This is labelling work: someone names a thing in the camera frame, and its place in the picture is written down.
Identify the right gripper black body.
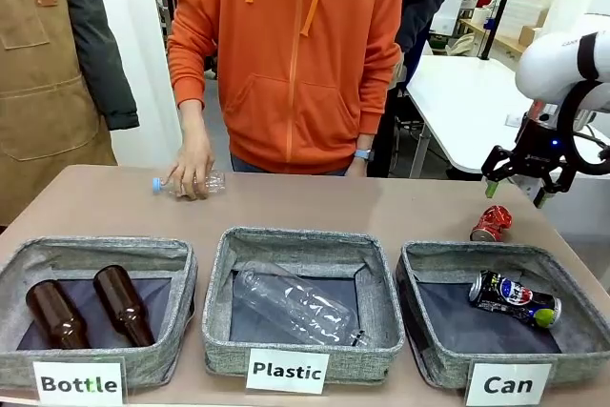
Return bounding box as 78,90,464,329
512,112,573,173

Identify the crushed black soda can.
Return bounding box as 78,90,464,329
469,269,562,331

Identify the clear plastic bottle blue cap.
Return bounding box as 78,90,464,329
152,169,228,199

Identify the brown glass bottle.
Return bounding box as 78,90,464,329
25,280,92,351
92,265,156,348

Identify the person's right forearm orange sleeve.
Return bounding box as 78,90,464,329
167,34,207,141

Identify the person's left forearm orange sleeve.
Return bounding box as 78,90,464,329
355,39,406,153

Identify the crushed red soda can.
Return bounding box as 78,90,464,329
470,205,514,242

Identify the grey fabric basket for cans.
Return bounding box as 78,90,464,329
396,240,610,390

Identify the white Can label sign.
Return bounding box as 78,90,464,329
465,361,554,407

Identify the grey fabric basket for plastic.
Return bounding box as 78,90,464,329
200,227,406,385

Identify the grey fabric basket for bottles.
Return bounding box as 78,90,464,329
0,235,199,392

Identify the person's right hand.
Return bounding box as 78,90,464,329
166,132,215,201

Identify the white background table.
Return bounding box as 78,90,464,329
405,54,610,180

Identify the small cardboard box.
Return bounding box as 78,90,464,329
518,23,545,46

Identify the black tripod pole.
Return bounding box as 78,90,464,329
479,0,523,61

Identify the white storage box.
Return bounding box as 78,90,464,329
428,0,466,37

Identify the person torso in orange hoodie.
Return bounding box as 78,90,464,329
166,0,406,177

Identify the large clear plastic bottle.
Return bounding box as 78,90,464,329
232,267,371,349

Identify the white Plastic label sign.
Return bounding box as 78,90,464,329
245,348,331,397

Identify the person in brown apron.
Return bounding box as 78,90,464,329
0,0,140,227

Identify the white Bottle label sign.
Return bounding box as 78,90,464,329
31,356,128,407

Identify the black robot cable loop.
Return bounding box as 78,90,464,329
556,78,610,175

